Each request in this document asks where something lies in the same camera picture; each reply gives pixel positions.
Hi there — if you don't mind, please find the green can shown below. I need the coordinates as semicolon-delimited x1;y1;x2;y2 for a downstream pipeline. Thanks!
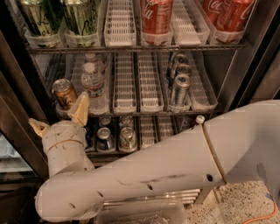
16;0;62;37
60;0;98;36

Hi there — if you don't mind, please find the right front red cola can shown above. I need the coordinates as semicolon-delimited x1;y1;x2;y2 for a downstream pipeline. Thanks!
215;0;255;32

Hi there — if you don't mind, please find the silver slim can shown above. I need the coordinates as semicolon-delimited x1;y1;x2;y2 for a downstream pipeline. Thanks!
166;52;188;79
170;64;192;84
171;74;191;107

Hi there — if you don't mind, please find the middle red cola can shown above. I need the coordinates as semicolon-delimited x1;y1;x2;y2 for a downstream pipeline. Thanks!
140;0;173;35

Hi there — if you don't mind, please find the rear silver slim can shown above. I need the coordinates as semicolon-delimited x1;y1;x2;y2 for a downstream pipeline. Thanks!
166;52;188;79

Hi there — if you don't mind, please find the middle silver slim can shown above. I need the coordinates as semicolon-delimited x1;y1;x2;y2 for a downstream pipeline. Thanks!
170;64;192;84

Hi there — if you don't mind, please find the clear water bottle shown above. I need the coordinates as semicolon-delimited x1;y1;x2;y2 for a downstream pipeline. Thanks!
80;62;107;115
84;53;105;74

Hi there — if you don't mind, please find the fridge door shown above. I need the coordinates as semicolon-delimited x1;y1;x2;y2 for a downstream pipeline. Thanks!
0;33;58;185

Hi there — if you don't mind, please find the left green can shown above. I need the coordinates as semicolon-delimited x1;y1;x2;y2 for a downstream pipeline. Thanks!
16;0;62;37

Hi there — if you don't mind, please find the right green can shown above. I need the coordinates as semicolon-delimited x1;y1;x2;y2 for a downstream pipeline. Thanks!
60;0;98;36

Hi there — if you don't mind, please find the blue can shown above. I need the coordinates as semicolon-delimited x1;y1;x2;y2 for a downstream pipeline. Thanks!
99;116;113;131
96;128;116;152

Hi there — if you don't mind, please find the front silver slim can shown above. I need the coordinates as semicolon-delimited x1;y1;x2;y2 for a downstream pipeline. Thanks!
171;74;191;107

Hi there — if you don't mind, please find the right rear red cola can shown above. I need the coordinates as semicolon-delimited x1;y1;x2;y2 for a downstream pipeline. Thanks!
203;0;223;24

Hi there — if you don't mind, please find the front middle blue can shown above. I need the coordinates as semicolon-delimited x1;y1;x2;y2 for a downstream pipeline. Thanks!
96;128;116;152

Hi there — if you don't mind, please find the rear clear water bottle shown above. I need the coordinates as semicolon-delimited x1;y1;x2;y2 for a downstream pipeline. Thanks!
84;53;105;74

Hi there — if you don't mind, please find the rear silver can bottom shelf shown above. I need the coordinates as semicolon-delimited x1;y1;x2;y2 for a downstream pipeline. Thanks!
119;115;134;129

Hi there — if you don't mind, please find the front silver red can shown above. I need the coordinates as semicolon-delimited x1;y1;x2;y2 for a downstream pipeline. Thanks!
120;127;137;151

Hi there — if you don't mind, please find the orange soda can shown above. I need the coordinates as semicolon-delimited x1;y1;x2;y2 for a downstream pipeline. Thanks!
52;79;77;110

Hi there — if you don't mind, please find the rear middle blue can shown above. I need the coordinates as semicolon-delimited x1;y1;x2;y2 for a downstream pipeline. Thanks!
99;116;113;131

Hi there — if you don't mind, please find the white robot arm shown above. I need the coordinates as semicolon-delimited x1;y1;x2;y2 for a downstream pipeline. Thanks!
29;93;280;222

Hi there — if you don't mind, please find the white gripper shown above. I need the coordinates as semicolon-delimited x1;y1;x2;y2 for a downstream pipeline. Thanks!
28;91;94;177

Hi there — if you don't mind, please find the orange floor cable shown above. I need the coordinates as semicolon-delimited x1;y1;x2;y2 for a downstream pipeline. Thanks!
242;200;277;224

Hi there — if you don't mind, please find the brown bottle white cap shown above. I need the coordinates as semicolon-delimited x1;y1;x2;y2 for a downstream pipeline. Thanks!
194;115;205;125

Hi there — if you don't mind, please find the front clear water bottle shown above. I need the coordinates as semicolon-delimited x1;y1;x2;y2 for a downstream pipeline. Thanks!
80;62;107;115

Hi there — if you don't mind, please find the red cola can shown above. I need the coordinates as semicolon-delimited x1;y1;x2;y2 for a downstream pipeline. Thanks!
140;0;173;35
215;0;255;32
203;0;223;24

